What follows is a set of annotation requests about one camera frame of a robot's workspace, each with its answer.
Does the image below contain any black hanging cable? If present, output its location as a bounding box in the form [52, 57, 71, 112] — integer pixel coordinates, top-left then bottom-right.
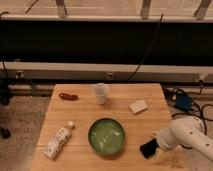
[126, 12, 165, 82]

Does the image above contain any white rectangular sponge block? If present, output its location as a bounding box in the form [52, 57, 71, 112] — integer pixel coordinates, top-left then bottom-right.
[129, 100, 148, 115]

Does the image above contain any white small bottle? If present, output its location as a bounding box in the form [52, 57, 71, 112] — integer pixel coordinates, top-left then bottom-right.
[42, 121, 75, 160]

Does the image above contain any blue power adapter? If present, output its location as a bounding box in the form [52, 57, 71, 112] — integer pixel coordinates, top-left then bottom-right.
[176, 94, 192, 111]

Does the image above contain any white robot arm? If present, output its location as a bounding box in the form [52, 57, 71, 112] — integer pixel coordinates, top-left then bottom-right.
[156, 116, 213, 162]

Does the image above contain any black object on floor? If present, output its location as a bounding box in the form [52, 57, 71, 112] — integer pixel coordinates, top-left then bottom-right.
[0, 127, 11, 139]

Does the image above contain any green ceramic bowl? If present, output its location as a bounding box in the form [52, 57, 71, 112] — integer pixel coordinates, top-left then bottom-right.
[88, 118, 125, 156]

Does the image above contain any black floor cable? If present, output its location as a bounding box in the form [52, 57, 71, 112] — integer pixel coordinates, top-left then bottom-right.
[165, 87, 213, 150]

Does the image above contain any red chili pepper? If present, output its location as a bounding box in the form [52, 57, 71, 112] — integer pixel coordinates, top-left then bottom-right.
[59, 93, 78, 101]

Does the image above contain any black rectangular eraser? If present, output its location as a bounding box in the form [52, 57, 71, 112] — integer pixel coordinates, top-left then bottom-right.
[140, 139, 158, 159]

